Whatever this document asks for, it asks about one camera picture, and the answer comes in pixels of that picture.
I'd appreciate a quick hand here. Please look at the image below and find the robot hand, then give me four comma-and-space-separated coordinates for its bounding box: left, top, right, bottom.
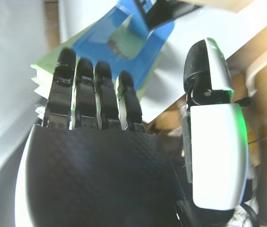
14, 37, 250, 227

